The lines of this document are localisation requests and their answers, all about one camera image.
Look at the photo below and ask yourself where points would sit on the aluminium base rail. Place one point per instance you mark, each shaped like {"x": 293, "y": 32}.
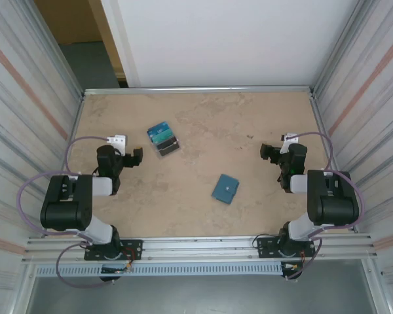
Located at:
{"x": 196, "y": 248}

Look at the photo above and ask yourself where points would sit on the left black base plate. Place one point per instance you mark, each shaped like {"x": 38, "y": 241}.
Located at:
{"x": 134, "y": 250}

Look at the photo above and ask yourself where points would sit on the blue card wallet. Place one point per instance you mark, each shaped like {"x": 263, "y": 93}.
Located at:
{"x": 225, "y": 189}

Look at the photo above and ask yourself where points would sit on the blue credit card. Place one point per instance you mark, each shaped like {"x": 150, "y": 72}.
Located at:
{"x": 157, "y": 129}

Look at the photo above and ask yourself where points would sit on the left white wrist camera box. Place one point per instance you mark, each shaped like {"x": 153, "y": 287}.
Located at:
{"x": 118, "y": 140}

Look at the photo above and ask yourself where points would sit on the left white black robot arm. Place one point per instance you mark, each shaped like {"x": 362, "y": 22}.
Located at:
{"x": 62, "y": 209}

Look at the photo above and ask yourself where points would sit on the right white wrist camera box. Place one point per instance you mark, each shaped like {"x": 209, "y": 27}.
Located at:
{"x": 289, "y": 139}

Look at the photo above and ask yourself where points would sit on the teal credit card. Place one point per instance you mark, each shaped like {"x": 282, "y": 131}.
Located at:
{"x": 165, "y": 134}

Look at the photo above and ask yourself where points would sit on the aluminium side rail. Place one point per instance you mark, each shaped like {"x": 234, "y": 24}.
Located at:
{"x": 317, "y": 114}
{"x": 76, "y": 114}

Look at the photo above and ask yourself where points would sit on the white door frame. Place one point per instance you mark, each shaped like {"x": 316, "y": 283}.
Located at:
{"x": 121, "y": 39}

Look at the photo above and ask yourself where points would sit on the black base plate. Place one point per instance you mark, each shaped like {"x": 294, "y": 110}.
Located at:
{"x": 134, "y": 250}
{"x": 265, "y": 248}

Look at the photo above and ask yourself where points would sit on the aluminium table edge rail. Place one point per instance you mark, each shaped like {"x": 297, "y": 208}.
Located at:
{"x": 199, "y": 89}

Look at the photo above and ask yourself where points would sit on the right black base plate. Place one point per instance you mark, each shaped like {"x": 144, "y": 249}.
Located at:
{"x": 265, "y": 248}

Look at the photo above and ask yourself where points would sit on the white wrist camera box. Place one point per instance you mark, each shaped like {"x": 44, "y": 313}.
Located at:
{"x": 118, "y": 140}
{"x": 289, "y": 139}

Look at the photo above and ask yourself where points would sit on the small circuit board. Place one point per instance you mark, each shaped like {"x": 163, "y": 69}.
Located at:
{"x": 116, "y": 270}

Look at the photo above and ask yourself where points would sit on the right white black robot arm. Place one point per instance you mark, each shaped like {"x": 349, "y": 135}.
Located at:
{"x": 334, "y": 209}

